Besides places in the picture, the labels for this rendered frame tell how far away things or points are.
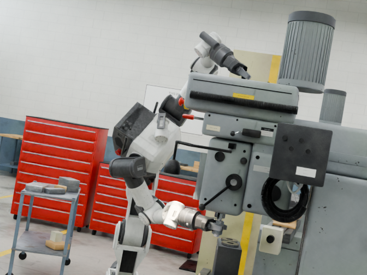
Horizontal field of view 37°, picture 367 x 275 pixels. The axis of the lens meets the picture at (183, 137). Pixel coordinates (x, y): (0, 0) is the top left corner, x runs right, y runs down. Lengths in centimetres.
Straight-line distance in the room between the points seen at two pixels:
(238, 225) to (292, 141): 222
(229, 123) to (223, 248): 76
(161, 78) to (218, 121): 960
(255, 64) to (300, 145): 221
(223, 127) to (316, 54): 49
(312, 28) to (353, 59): 923
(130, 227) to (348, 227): 131
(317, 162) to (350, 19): 978
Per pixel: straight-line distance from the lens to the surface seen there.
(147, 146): 271
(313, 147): 204
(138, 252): 313
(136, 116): 279
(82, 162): 758
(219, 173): 234
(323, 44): 239
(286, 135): 205
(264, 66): 419
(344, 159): 231
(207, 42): 249
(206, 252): 427
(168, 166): 237
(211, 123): 233
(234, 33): 1175
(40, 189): 528
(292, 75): 234
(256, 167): 230
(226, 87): 232
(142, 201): 274
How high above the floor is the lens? 164
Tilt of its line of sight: 1 degrees down
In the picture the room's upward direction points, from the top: 10 degrees clockwise
